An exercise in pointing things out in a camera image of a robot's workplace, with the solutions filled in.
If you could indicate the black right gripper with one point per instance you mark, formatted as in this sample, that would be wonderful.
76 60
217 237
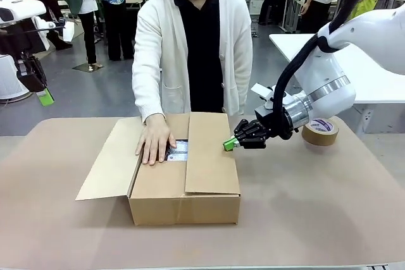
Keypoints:
269 121

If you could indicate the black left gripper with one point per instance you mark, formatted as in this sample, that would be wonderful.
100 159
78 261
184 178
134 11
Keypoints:
30 77

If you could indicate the brown cardboard box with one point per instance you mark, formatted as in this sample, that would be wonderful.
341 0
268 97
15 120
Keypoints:
209 169

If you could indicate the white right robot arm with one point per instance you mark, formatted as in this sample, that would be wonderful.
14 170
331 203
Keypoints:
329 71

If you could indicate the person's right forearm white sleeve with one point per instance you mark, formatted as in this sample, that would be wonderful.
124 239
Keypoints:
147 93

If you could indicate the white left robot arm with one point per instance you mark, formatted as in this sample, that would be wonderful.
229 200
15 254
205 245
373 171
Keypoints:
28 7

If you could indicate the person's left forearm white sleeve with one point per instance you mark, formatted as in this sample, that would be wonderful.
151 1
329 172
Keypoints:
240 93

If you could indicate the person's right hand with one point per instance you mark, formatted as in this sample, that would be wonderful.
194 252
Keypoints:
155 143

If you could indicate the metal floor plate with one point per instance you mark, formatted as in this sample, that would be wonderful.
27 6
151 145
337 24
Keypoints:
88 67

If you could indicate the brown packing tape roll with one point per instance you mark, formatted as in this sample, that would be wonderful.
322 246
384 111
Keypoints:
319 134

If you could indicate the printed clock package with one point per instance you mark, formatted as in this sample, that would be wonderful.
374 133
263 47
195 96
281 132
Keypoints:
179 153

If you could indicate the person in white cardigan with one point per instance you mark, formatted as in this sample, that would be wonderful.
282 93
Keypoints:
202 45

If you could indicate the white power strip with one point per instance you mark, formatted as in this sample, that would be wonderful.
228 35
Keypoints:
367 116

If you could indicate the grey metal workbench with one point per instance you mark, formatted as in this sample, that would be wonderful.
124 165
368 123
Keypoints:
289 10

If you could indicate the white side table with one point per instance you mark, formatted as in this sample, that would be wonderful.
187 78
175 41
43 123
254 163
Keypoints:
376 89

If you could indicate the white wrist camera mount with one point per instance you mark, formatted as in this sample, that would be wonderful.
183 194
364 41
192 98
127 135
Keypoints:
262 91

